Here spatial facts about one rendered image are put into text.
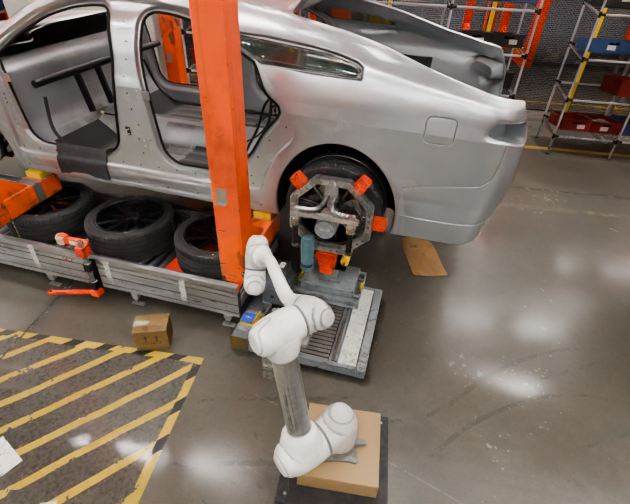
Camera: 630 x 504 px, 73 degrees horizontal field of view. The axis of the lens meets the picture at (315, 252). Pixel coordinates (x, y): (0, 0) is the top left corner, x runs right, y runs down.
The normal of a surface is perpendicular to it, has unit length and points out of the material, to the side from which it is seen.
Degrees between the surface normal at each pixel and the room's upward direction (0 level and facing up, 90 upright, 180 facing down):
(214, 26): 90
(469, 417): 0
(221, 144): 90
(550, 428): 0
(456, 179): 90
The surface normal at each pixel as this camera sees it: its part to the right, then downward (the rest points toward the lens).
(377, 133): -0.26, 0.57
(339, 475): 0.03, -0.79
